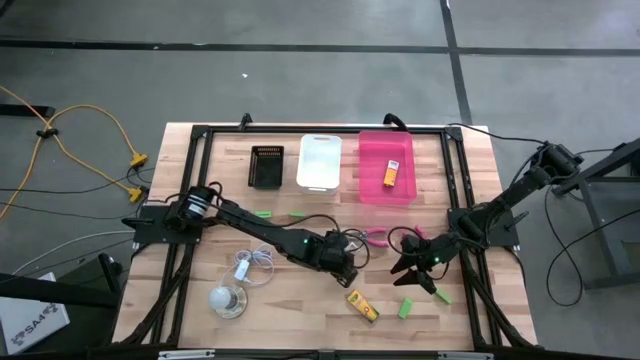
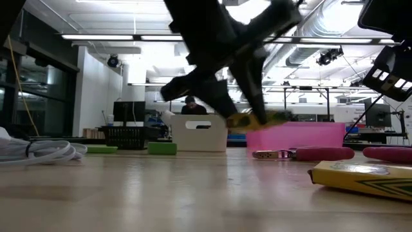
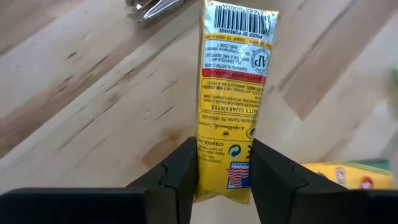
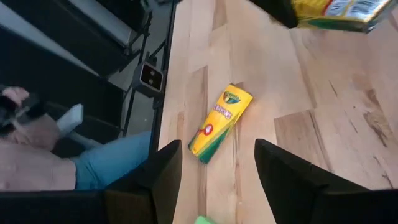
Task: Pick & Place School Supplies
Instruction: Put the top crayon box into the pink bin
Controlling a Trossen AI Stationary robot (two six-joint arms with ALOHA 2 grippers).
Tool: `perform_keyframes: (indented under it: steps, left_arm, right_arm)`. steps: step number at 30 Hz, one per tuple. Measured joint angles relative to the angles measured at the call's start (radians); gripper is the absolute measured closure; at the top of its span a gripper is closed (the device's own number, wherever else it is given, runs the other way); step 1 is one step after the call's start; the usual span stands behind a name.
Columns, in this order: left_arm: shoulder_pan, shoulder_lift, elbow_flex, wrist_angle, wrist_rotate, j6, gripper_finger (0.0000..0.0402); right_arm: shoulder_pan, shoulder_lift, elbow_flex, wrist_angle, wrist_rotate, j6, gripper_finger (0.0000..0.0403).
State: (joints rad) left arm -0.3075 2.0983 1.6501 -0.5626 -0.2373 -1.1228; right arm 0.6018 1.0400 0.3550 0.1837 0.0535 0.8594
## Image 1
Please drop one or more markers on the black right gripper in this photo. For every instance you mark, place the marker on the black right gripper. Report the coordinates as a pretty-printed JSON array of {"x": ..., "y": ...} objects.
[{"x": 417, "y": 250}]

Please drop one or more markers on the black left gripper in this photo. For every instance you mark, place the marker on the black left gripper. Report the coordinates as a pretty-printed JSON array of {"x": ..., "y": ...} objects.
[{"x": 335, "y": 255}]

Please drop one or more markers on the yellow green crayon box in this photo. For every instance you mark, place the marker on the yellow green crayon box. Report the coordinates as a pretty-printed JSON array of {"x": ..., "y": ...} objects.
[{"x": 362, "y": 305}]

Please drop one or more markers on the green eraser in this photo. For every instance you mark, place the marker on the green eraser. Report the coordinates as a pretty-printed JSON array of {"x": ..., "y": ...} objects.
[
  {"x": 263, "y": 214},
  {"x": 444, "y": 297},
  {"x": 297, "y": 214},
  {"x": 405, "y": 308}
]

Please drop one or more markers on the small orange crayon box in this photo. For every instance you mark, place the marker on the small orange crayon box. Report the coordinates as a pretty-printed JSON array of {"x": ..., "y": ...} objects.
[{"x": 391, "y": 173}]

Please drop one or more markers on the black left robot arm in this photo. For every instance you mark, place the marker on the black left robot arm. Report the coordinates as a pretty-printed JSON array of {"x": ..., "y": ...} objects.
[{"x": 260, "y": 227}]

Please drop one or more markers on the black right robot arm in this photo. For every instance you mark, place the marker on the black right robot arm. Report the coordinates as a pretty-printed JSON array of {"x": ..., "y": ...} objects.
[{"x": 515, "y": 190}]

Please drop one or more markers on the white plastic bin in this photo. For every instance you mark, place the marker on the white plastic bin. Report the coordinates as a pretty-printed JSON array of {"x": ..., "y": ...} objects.
[{"x": 320, "y": 165}]

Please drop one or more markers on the white round lamp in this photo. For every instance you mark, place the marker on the white round lamp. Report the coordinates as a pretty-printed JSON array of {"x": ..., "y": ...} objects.
[{"x": 227, "y": 300}]

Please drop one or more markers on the pink translucent plastic bin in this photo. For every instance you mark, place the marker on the pink translucent plastic bin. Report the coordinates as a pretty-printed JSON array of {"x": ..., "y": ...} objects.
[{"x": 375, "y": 150}]

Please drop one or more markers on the black mesh basket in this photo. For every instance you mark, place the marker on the black mesh basket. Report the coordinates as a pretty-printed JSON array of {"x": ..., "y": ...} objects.
[{"x": 266, "y": 167}]

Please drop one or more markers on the black side table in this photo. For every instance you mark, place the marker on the black side table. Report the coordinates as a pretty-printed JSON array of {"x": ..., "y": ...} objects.
[{"x": 600, "y": 167}]

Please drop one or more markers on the black furniture piece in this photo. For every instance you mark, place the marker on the black furniture piece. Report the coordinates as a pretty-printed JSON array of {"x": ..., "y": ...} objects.
[{"x": 50, "y": 292}]

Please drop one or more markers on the white printed box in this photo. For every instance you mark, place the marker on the white printed box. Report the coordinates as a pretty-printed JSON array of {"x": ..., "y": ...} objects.
[{"x": 30, "y": 320}]

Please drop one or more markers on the black floor bar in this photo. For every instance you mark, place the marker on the black floor bar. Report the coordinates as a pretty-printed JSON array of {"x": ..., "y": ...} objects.
[{"x": 25, "y": 110}]

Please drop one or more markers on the silver metal bracket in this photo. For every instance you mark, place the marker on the silver metal bracket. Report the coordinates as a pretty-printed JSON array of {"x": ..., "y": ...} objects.
[
  {"x": 465, "y": 356},
  {"x": 186, "y": 355}
]

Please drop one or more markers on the black aluminium table frame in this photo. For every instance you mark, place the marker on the black aluminium table frame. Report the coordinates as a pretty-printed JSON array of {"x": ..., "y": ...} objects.
[{"x": 325, "y": 129}]

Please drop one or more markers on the black frame clamp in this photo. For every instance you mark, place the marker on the black frame clamp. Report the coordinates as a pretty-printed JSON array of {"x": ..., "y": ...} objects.
[
  {"x": 395, "y": 121},
  {"x": 245, "y": 121}
]

